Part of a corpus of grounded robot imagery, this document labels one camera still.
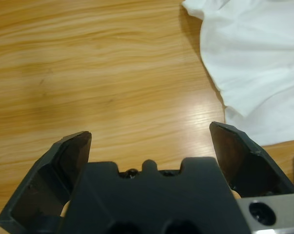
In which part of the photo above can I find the white T-shirt with black logo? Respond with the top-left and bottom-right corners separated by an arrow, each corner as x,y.
180,0 -> 294,147

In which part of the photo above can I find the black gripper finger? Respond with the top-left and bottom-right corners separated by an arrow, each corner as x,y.
209,121 -> 294,198
0,131 -> 92,234

